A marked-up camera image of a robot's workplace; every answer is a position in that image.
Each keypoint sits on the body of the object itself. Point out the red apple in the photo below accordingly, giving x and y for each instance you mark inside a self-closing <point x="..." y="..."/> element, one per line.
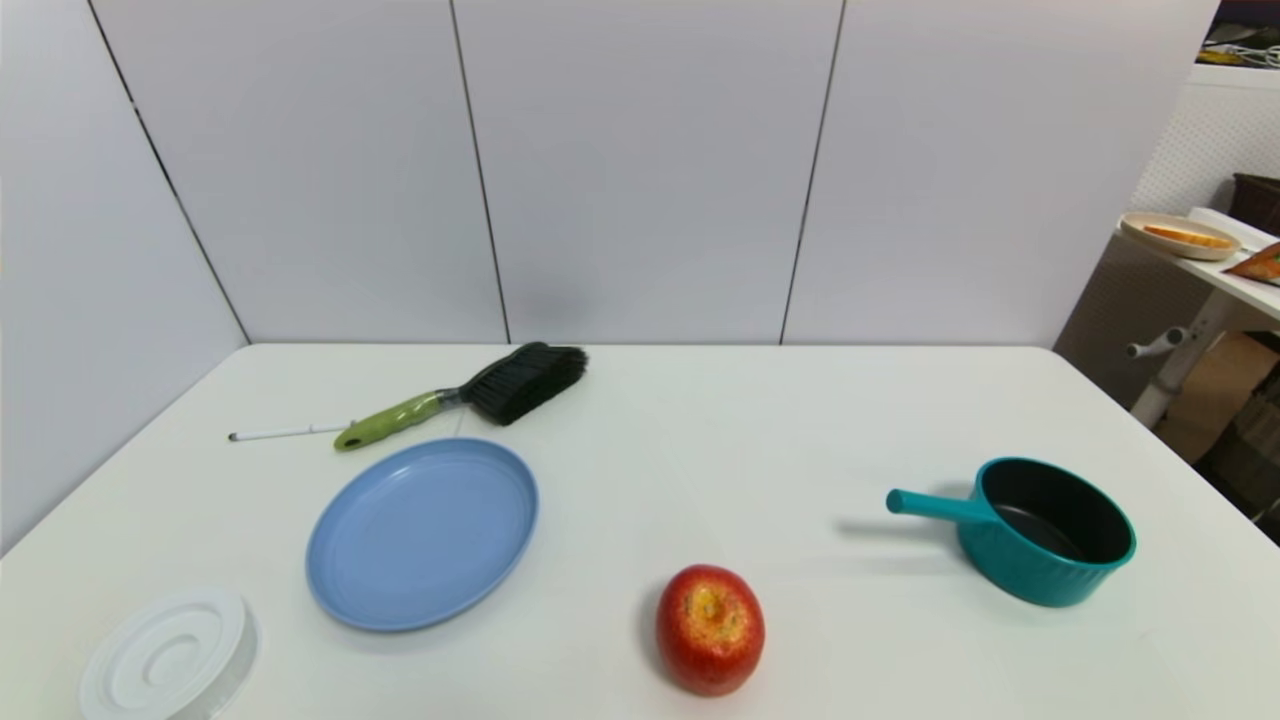
<point x="710" y="630"/>

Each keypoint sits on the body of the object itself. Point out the blue round plate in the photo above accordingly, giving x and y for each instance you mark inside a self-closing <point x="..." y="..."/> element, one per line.
<point x="420" y="535"/>

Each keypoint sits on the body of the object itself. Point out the white pen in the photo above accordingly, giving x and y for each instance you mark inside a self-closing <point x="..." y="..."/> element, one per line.
<point x="280" y="434"/>

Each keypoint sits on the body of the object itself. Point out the beige shallow dish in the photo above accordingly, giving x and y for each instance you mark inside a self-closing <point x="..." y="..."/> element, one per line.
<point x="1140" y="233"/>

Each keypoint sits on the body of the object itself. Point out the white round plastic lid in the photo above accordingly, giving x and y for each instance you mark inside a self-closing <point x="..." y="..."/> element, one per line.
<point x="165" y="660"/>

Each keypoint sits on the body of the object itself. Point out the orange bread slice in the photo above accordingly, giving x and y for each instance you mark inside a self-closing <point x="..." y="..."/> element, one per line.
<point x="1190" y="237"/>

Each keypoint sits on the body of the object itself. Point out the brown cardboard box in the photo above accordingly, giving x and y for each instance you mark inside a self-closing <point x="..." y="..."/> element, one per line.
<point x="1220" y="390"/>

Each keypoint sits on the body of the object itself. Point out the white side desk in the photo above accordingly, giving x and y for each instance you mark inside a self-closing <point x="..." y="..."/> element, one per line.
<point x="1240" y="280"/>

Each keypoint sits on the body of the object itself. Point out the orange snack bag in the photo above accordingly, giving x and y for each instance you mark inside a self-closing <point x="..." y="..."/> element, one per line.
<point x="1265" y="267"/>

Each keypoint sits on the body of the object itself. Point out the dark brown box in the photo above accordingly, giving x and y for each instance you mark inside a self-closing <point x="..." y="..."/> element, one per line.
<point x="1258" y="200"/>

